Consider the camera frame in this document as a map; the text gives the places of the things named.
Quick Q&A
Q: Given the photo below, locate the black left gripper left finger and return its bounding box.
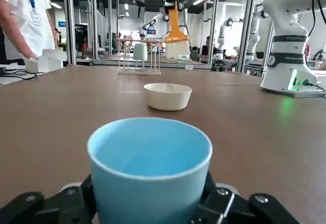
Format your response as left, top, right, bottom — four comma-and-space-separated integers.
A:
0, 174, 98, 224

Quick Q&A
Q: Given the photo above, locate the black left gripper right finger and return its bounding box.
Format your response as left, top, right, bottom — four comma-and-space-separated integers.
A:
188, 170, 301, 224

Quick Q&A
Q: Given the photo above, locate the orange brush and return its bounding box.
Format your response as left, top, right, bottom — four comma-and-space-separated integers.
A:
164, 1, 189, 61

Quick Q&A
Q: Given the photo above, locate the blue cup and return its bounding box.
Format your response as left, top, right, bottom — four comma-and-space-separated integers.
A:
87, 117, 213, 224

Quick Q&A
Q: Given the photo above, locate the green cup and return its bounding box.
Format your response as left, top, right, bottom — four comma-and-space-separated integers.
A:
133, 42, 149, 62

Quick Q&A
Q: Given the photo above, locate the person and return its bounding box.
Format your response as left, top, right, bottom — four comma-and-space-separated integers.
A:
202, 36, 225, 62
0, 0, 56, 64

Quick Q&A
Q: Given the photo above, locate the cream bowl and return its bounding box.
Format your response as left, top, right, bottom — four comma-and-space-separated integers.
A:
143, 82, 193, 111

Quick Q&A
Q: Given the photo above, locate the white cardboard box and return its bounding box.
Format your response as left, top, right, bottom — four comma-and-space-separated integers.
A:
38, 48, 64, 73

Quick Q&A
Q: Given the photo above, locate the small white box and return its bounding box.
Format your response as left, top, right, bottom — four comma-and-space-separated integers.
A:
24, 57, 39, 74

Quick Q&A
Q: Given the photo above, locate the aluminium frame post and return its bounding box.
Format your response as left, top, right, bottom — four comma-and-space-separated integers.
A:
236, 0, 257, 73
63, 0, 77, 66

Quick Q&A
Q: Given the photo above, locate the white wire cup rack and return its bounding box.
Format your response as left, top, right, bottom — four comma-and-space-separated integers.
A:
117, 38, 161, 76

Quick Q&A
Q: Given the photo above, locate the black cable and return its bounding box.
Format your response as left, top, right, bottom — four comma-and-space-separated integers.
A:
5, 68, 44, 80

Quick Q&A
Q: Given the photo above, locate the right base cable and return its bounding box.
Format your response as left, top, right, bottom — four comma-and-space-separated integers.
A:
303, 80, 326, 94

